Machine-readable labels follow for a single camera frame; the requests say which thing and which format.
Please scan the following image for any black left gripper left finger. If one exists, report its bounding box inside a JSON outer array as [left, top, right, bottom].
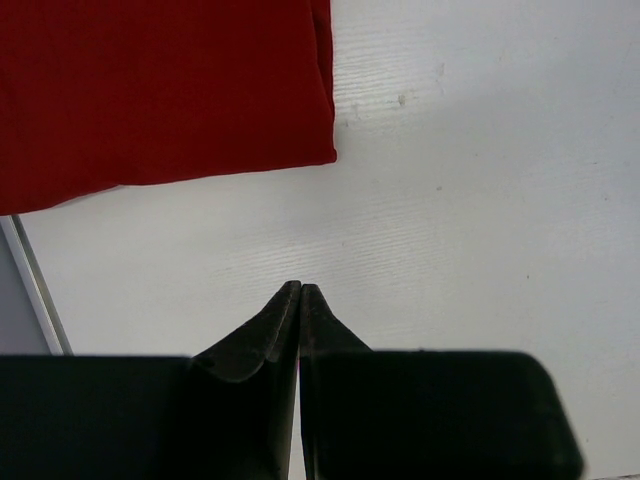
[[1, 281, 301, 479]]

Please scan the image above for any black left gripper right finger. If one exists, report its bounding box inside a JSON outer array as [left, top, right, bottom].
[[299, 285, 584, 479]]

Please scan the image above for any folded red t shirt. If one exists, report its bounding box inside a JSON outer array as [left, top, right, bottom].
[[1, 1, 337, 215]]

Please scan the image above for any aluminium table edge rail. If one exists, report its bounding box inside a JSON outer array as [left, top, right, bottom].
[[1, 215, 73, 355]]

